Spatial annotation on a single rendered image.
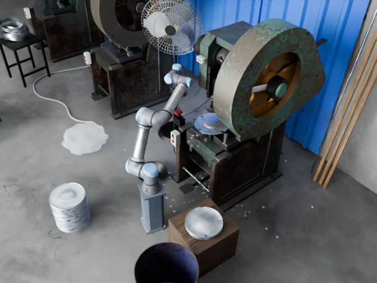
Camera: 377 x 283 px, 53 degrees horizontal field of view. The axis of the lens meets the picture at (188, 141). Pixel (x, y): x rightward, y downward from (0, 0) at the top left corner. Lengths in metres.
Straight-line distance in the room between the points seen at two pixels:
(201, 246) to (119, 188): 1.19
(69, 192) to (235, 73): 1.75
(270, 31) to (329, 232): 1.90
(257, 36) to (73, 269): 2.20
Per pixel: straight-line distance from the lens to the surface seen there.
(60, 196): 3.31
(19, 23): 5.41
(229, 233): 2.92
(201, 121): 3.16
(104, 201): 3.61
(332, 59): 3.71
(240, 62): 2.35
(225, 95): 2.41
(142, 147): 2.90
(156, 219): 3.23
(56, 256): 3.34
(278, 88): 2.59
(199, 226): 2.90
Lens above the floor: 2.69
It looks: 40 degrees down
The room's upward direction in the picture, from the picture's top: 2 degrees clockwise
